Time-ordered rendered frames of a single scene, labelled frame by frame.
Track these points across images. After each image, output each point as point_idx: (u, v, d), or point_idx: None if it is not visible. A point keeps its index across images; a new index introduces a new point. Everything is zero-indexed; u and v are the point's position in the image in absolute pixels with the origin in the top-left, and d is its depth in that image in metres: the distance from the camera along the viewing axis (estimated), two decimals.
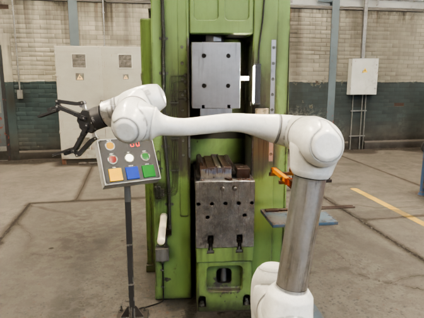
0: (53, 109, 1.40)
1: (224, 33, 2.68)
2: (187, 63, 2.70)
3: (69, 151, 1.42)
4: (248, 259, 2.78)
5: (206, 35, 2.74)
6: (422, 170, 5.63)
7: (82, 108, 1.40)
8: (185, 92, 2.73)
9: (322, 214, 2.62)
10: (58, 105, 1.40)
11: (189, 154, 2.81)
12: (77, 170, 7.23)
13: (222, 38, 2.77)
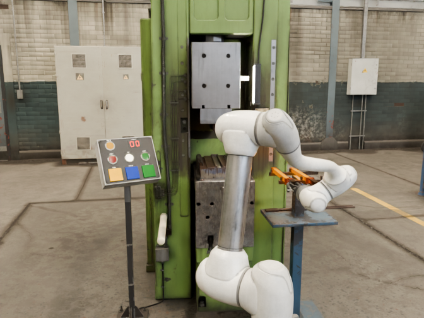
0: None
1: (224, 33, 2.68)
2: (187, 63, 2.70)
3: (296, 185, 2.30)
4: (248, 259, 2.78)
5: (206, 35, 2.74)
6: (422, 170, 5.63)
7: (292, 190, 2.19)
8: (185, 92, 2.73)
9: (322, 214, 2.62)
10: (289, 187, 2.28)
11: (189, 154, 2.81)
12: (77, 170, 7.23)
13: (222, 38, 2.77)
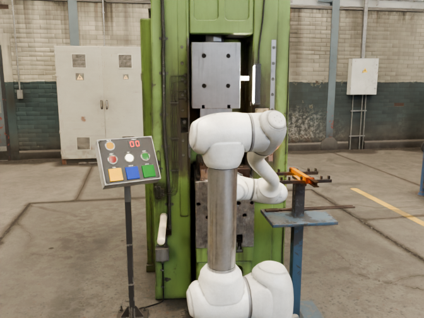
0: None
1: (224, 33, 2.68)
2: (187, 63, 2.70)
3: None
4: (248, 259, 2.78)
5: (206, 35, 2.74)
6: (422, 170, 5.63)
7: None
8: (185, 92, 2.73)
9: (322, 214, 2.62)
10: None
11: (189, 154, 2.81)
12: (77, 170, 7.23)
13: (222, 38, 2.77)
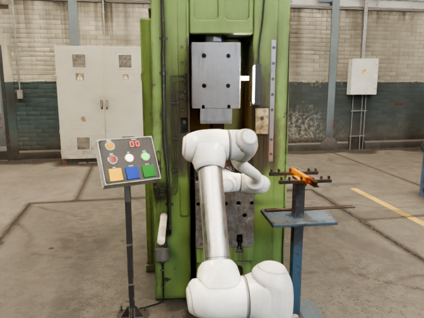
0: None
1: (224, 33, 2.68)
2: (187, 63, 2.70)
3: None
4: (248, 259, 2.78)
5: (206, 35, 2.74)
6: (422, 170, 5.63)
7: None
8: (185, 92, 2.73)
9: (322, 214, 2.62)
10: None
11: None
12: (77, 170, 7.23)
13: (222, 38, 2.77)
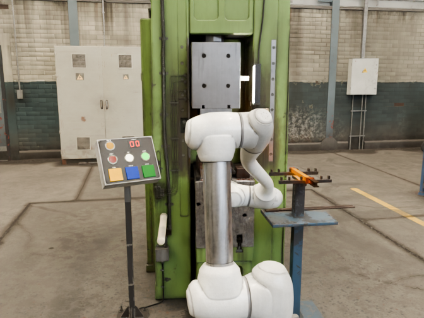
0: None
1: (224, 33, 2.68)
2: (187, 63, 2.70)
3: None
4: (248, 259, 2.78)
5: (206, 35, 2.74)
6: (422, 170, 5.63)
7: None
8: (185, 92, 2.73)
9: (322, 214, 2.62)
10: None
11: (189, 154, 2.81)
12: (77, 170, 7.23)
13: (222, 38, 2.77)
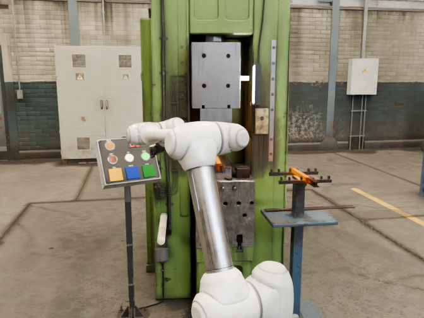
0: (153, 153, 2.39)
1: (224, 33, 2.68)
2: (187, 63, 2.70)
3: (156, 153, 2.40)
4: (248, 259, 2.78)
5: (206, 35, 2.74)
6: (422, 170, 5.63)
7: (154, 146, 2.29)
8: (185, 92, 2.73)
9: (322, 214, 2.62)
10: (153, 152, 2.37)
11: None
12: (77, 170, 7.23)
13: (222, 38, 2.77)
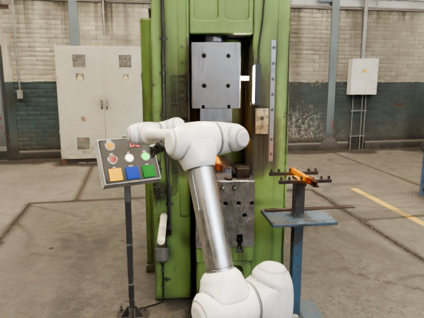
0: (153, 153, 2.39)
1: (224, 33, 2.68)
2: (187, 63, 2.70)
3: (156, 153, 2.40)
4: (248, 259, 2.78)
5: (206, 35, 2.74)
6: (422, 170, 5.63)
7: (154, 146, 2.29)
8: (185, 92, 2.73)
9: (322, 214, 2.62)
10: (153, 152, 2.37)
11: None
12: (77, 170, 7.23)
13: (222, 38, 2.77)
